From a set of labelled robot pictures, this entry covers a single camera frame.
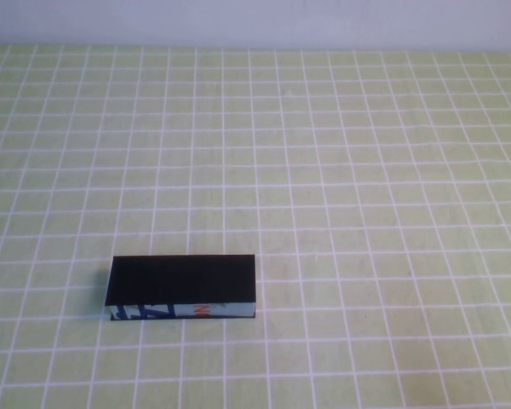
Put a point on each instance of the black printed glasses case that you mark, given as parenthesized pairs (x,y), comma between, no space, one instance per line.
(179,279)

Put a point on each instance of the green checked tablecloth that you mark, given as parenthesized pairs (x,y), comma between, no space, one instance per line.
(323,170)

